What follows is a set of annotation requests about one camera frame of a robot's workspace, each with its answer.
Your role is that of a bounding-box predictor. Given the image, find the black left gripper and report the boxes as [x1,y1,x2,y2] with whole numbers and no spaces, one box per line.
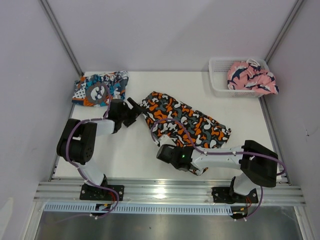
[119,97,146,128]

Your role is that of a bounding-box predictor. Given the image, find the orange camouflage shorts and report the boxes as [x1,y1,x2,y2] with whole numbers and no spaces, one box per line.
[138,91,232,176]

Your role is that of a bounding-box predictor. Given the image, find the colourful patterned shorts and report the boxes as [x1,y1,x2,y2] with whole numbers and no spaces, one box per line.
[71,70,129,107]

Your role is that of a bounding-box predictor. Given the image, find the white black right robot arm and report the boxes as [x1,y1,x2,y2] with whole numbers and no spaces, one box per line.
[156,140,279,202]

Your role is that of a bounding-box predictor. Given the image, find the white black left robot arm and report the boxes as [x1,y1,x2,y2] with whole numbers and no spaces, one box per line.
[56,97,143,202]

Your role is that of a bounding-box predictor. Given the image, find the white plastic basket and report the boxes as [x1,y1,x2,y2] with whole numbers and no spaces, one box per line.
[208,57,270,98]

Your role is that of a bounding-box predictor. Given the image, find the pink cloth in basket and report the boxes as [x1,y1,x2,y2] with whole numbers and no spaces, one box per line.
[227,58,279,95]

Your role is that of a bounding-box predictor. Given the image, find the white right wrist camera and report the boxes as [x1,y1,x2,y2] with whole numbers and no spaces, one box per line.
[158,134,176,147]

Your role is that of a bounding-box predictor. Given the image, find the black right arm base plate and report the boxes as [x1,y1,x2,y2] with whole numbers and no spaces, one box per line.
[211,186,259,204]

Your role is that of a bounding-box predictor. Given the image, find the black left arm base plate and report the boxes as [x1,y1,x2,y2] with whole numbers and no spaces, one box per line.
[79,184,125,202]

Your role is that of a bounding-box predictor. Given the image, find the aluminium mounting rail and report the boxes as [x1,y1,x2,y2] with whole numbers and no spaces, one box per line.
[33,177,306,207]

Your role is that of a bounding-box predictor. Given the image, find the white slotted cable duct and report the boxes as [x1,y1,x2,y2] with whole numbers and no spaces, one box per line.
[43,202,233,216]

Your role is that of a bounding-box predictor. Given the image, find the left aluminium frame post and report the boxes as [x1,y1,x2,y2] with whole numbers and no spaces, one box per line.
[38,0,84,76]

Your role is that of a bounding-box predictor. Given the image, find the aluminium frame post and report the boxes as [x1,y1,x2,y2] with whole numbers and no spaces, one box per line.
[264,0,307,64]
[38,0,84,76]

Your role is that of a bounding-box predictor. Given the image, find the right aluminium frame post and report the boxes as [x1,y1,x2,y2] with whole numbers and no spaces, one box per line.
[264,0,307,64]

